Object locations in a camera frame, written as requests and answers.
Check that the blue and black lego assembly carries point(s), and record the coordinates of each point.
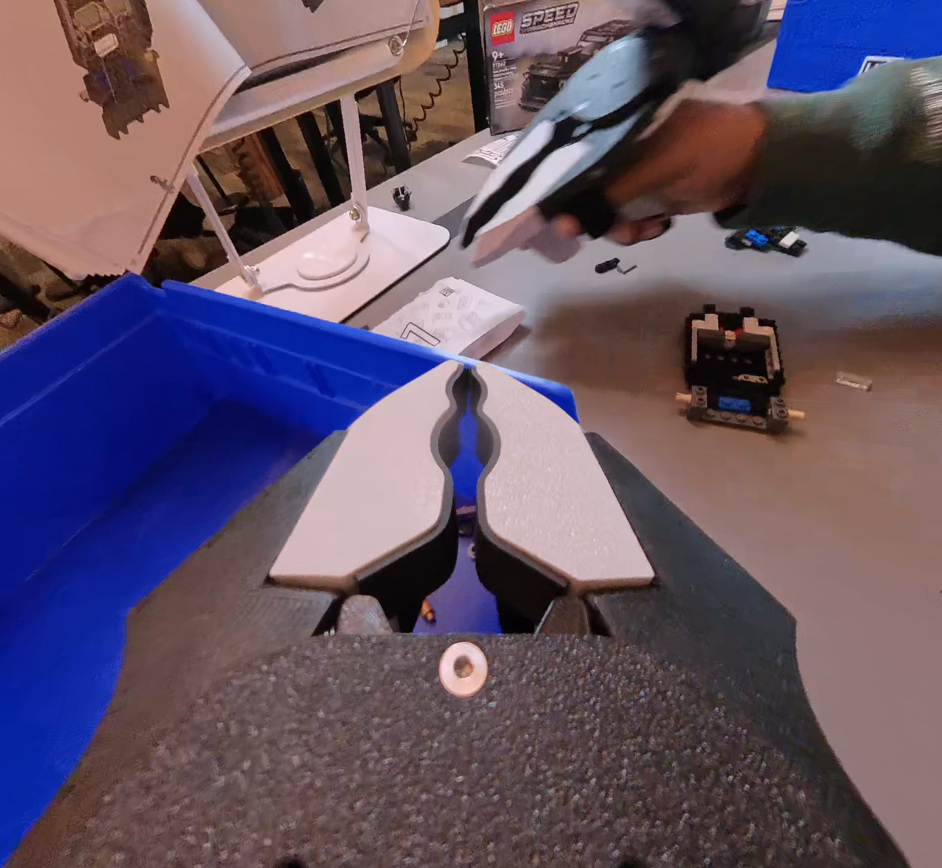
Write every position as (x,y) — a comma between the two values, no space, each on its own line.
(766,240)

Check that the lego instruction booklet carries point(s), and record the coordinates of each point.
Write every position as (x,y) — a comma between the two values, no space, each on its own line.
(147,73)

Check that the blue plastic bin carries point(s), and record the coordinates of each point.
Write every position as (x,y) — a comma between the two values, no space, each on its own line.
(839,29)
(133,456)

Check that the lego set cardboard box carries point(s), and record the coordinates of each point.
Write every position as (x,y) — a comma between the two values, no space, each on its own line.
(537,59)

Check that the small black lego piece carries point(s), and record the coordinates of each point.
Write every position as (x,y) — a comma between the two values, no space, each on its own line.
(611,266)
(402,198)

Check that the person's right hand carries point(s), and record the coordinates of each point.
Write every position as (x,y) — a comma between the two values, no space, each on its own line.
(699,162)

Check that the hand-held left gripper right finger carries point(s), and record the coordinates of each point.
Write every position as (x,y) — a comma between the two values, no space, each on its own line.
(567,500)

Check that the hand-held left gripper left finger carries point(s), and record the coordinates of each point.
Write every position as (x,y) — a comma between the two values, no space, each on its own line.
(376,500)

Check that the small white printed sheet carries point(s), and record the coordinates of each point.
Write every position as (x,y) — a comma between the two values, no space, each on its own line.
(496,150)

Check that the white printed paper bag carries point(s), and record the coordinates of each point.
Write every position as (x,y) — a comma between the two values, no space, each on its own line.
(457,316)

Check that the person's right forearm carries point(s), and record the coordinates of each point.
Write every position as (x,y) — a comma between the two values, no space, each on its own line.
(854,162)

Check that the black lego car chassis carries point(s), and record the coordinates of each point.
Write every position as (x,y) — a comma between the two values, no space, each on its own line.
(736,368)

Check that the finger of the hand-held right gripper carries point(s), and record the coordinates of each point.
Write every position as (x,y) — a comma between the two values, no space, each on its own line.
(567,191)
(589,95)

